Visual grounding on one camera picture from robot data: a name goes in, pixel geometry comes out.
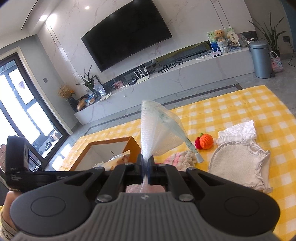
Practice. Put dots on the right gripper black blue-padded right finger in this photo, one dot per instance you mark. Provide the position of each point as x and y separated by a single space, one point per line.
170 178

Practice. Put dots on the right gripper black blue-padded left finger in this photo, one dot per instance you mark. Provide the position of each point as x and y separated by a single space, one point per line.
122 176

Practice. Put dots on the clear plastic packaging bag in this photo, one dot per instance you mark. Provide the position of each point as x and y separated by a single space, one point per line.
161 131

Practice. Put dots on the pink white knit scrunchie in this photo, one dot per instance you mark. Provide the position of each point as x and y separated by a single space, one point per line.
182 160

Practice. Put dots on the orange cardboard box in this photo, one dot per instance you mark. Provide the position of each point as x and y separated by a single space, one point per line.
94 152

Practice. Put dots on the orange crocheted fruit toy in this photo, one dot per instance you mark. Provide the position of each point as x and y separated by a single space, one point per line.
204 142

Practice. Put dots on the white baby bib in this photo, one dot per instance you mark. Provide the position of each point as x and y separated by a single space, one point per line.
243 163

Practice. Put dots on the white folded cloth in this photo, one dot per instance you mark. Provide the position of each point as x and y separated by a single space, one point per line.
241 132

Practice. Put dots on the white wifi router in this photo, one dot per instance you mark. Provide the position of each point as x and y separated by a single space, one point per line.
141 74

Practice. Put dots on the dried yellow flower vase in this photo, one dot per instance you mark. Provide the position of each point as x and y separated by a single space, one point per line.
66 92

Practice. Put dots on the potted plant on console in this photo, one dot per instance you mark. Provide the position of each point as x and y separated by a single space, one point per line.
92 83

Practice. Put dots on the white marble TV console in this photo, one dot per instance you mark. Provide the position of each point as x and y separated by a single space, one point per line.
193 73

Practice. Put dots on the yellow white checkered cloth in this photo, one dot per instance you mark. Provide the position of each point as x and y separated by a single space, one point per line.
275 128

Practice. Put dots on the blue-grey cylindrical trash bin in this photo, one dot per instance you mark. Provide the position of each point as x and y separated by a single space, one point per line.
261 59

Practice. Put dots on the pastel woven handbag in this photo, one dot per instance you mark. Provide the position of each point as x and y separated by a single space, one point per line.
276 62

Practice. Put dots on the tall green floor plant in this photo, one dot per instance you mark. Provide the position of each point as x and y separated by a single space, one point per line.
269 31

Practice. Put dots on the black wall television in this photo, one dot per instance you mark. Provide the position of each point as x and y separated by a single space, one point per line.
132 28

